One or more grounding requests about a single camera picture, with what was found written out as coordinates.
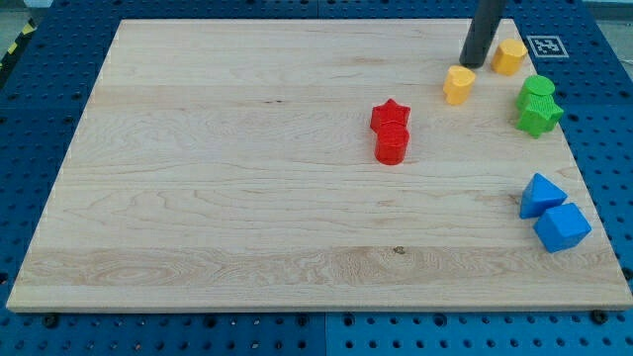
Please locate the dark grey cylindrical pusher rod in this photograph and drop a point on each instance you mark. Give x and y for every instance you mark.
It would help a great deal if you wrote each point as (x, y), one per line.
(481, 33)

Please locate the yellow hexagon block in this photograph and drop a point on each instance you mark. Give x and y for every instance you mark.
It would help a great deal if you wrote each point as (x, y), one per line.
(509, 57)

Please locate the yellow heart block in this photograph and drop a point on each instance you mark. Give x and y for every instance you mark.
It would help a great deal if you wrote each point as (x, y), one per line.
(458, 84)

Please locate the white fiducial marker tag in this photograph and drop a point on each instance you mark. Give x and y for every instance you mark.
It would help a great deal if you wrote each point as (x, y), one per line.
(547, 46)

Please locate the green cylinder block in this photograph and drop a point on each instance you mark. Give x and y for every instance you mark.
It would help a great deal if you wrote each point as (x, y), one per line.
(537, 85)

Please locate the green star block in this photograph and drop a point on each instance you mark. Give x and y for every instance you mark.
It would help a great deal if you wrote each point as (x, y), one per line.
(537, 114)

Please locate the red star block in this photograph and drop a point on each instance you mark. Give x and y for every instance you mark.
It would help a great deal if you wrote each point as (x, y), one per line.
(390, 112)

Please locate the red cylinder block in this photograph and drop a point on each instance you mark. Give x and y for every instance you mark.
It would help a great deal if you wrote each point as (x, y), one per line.
(391, 144)

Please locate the blue triangle block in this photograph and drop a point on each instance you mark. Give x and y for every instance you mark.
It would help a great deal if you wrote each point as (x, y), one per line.
(539, 195)

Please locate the blue cube block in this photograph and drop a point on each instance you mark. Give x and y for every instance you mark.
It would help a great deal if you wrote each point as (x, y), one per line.
(562, 227)

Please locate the light wooden board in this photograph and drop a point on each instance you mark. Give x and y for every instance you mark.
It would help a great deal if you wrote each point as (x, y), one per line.
(229, 166)

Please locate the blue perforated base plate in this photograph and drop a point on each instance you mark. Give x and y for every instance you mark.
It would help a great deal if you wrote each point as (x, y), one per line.
(55, 71)

